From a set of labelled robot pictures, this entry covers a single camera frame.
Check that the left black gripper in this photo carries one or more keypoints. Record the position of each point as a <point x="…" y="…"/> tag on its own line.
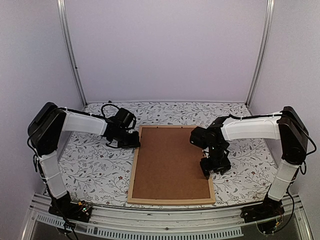
<point x="135" y="143"/>

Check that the aluminium post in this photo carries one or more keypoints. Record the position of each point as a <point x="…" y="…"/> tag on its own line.
<point x="61" y="6"/>
<point x="267" y="25"/>

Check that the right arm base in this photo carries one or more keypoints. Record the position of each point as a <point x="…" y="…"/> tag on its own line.
<point x="269" y="212"/>

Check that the right aluminium post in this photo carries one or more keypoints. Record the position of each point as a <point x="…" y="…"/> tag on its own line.
<point x="267" y="25"/>

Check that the brown backing board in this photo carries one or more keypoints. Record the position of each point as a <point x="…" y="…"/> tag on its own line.
<point x="167" y="162"/>

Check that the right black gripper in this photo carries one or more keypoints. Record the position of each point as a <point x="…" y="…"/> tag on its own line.
<point x="206" y="168"/>

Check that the wooden picture frame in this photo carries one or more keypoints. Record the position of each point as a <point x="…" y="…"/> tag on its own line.
<point x="132" y="200"/>

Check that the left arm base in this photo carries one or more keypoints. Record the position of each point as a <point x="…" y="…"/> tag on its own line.
<point x="80" y="211"/>

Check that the front aluminium rail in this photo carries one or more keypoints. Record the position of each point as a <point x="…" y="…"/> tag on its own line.
<point x="124" y="223"/>

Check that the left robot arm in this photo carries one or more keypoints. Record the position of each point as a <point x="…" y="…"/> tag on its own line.
<point x="45" y="130"/>

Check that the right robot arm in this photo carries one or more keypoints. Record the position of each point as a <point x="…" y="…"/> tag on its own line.
<point x="285" y="126"/>

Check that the left aluminium post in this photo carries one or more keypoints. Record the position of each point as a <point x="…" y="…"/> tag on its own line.
<point x="61" y="6"/>

